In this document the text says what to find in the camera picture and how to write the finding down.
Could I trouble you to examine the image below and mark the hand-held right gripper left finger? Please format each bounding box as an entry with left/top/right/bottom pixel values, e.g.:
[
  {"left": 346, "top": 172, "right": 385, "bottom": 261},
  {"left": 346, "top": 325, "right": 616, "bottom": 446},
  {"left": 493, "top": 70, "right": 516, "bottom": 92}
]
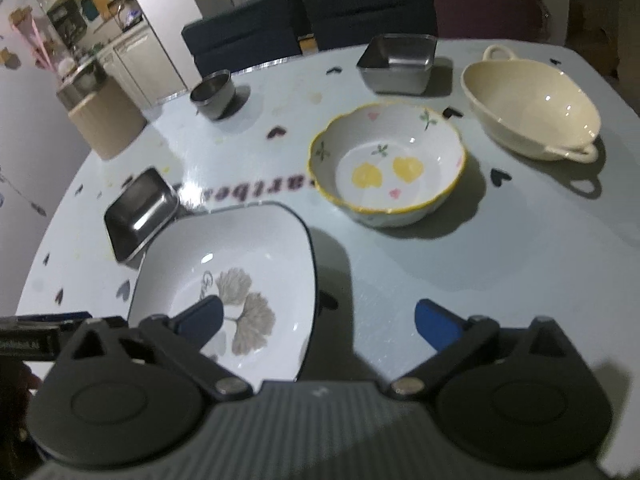
[{"left": 59, "top": 295, "right": 253, "bottom": 403}]

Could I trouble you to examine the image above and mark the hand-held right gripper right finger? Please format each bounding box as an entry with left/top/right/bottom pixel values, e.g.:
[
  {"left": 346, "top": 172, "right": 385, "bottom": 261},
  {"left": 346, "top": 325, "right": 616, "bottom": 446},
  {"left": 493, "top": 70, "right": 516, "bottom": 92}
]
[{"left": 387, "top": 299, "right": 583, "bottom": 401}]

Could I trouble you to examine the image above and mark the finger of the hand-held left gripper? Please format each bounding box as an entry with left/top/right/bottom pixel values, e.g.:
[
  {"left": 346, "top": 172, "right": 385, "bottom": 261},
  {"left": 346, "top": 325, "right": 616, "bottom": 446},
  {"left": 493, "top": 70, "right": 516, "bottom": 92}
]
[{"left": 14, "top": 312, "right": 94, "bottom": 334}]

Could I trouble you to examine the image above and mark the white square leaf-print plate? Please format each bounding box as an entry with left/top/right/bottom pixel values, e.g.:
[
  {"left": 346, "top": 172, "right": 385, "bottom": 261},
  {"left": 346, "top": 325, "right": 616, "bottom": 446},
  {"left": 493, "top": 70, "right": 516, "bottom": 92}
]
[{"left": 127, "top": 201, "right": 321, "bottom": 393}]

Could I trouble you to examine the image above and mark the small steel square dish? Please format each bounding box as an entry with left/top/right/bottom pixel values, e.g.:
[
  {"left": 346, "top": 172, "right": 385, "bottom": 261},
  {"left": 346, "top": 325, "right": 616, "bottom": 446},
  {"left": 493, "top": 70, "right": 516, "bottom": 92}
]
[{"left": 103, "top": 167, "right": 181, "bottom": 264}]

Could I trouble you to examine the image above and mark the floral bowl with yellow rim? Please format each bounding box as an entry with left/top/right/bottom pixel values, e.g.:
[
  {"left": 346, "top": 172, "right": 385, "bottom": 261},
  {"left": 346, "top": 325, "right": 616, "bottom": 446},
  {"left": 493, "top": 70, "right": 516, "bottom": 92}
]
[{"left": 308, "top": 101, "right": 468, "bottom": 228}]

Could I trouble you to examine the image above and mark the round steel cup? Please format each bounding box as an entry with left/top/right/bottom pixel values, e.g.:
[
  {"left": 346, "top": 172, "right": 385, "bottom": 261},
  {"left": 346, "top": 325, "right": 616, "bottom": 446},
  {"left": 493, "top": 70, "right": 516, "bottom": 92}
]
[{"left": 189, "top": 70, "right": 236, "bottom": 121}]

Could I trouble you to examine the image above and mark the cream bowl with handles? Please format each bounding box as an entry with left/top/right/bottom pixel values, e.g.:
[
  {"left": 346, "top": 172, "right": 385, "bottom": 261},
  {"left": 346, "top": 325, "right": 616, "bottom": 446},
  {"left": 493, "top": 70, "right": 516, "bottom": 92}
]
[{"left": 460, "top": 44, "right": 602, "bottom": 163}]

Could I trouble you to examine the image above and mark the large steel square container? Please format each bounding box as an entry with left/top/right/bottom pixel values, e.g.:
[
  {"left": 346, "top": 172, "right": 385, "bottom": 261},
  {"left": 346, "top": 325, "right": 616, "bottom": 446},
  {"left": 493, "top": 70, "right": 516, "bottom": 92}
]
[{"left": 356, "top": 34, "right": 438, "bottom": 95}]

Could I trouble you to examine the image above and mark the beige cylinder stand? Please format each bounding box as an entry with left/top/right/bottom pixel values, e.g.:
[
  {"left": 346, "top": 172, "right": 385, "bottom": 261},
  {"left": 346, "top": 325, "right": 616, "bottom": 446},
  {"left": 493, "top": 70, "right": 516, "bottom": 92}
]
[{"left": 67, "top": 77, "right": 148, "bottom": 161}]

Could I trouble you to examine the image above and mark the steel pot with lid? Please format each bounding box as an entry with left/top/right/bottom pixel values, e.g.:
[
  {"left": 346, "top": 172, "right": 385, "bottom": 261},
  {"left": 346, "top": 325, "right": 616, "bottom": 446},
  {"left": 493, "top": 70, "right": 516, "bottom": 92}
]
[{"left": 56, "top": 57, "right": 111, "bottom": 111}]

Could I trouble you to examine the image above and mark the dark blue chair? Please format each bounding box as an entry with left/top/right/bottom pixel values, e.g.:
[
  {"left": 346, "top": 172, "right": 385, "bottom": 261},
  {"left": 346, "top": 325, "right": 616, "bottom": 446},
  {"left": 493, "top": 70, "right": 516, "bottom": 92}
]
[
  {"left": 300, "top": 0, "right": 438, "bottom": 53},
  {"left": 181, "top": 0, "right": 303, "bottom": 78}
]

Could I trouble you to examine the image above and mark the maroon sofa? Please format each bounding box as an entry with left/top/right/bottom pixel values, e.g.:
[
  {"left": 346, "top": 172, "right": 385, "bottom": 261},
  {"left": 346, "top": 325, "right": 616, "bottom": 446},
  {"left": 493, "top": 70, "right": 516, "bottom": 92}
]
[{"left": 425, "top": 0, "right": 546, "bottom": 43}]

